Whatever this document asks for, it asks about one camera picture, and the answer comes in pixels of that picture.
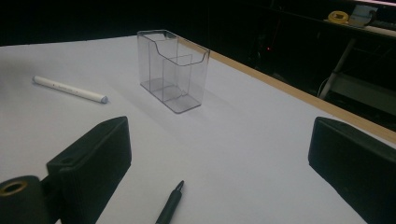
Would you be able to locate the white table mat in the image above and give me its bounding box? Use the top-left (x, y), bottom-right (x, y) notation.
top-left (0, 35), bottom-right (396, 224)

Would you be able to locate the black pen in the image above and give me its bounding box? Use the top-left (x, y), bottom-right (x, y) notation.
top-left (154, 180), bottom-right (185, 224)

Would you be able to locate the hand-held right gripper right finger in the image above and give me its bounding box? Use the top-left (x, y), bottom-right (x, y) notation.
top-left (307, 116), bottom-right (396, 224)

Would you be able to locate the yellow tape roll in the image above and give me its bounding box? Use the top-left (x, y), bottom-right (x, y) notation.
top-left (327, 10), bottom-right (349, 24)

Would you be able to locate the pale container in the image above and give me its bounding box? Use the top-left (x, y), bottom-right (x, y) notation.
top-left (348, 4), bottom-right (378, 27)

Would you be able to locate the white pen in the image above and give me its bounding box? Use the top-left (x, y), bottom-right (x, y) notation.
top-left (32, 75), bottom-right (109, 105)

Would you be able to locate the clear plastic pen holder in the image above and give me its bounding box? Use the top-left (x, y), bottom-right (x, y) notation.
top-left (136, 29), bottom-right (211, 115)

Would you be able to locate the white desk frame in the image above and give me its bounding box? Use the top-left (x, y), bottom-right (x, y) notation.
top-left (317, 38), bottom-right (396, 116)

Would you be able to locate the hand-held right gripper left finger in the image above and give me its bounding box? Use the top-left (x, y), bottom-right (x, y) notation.
top-left (46, 116), bottom-right (133, 224)

